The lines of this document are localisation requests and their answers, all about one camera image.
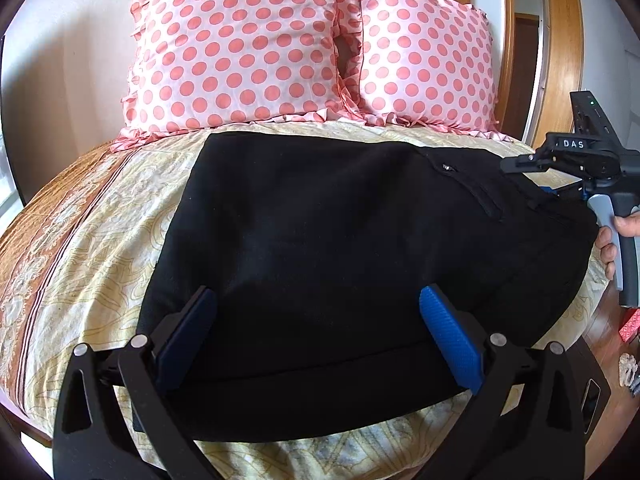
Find wooden bed frame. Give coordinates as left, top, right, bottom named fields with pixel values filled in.
left=20, top=425, right=57, bottom=451

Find curved wooden door frame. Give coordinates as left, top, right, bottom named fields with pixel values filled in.
left=499, top=0, right=517, bottom=136

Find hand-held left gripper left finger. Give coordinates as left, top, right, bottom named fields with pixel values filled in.
left=52, top=285, right=219, bottom=480

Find red object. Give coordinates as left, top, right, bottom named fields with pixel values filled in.
left=619, top=309, right=640, bottom=345

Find black pants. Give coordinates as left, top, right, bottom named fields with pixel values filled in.
left=132, top=132, right=601, bottom=444

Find yellow patterned bed sheet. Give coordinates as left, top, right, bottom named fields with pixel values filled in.
left=0, top=120, right=609, bottom=480

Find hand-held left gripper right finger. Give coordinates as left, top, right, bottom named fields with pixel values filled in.
left=415, top=284, right=589, bottom=480

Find wooden sliding door panel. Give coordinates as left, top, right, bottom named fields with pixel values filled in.
left=540, top=0, right=587, bottom=153

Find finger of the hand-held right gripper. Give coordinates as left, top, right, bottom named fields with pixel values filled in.
left=539, top=185, right=587, bottom=204

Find dark brown door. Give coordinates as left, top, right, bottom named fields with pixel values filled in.
left=514, top=12, right=541, bottom=142

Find person's right hand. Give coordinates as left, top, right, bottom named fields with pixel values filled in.
left=594, top=209, right=640, bottom=282

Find white crumpled object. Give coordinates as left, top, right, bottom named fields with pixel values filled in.
left=616, top=352, right=640, bottom=397

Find black plastic object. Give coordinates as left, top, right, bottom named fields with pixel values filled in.
left=570, top=339, right=612, bottom=437

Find pink polka dot pillow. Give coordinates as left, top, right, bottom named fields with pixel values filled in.
left=334, top=0, right=502, bottom=134
left=120, top=0, right=362, bottom=134

